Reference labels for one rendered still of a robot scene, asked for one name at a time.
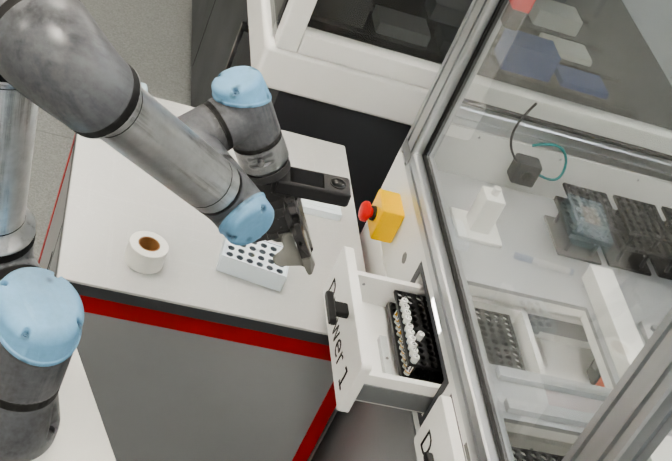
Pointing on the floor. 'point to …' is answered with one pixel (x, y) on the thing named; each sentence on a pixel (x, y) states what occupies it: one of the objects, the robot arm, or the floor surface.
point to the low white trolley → (194, 316)
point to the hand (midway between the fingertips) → (311, 258)
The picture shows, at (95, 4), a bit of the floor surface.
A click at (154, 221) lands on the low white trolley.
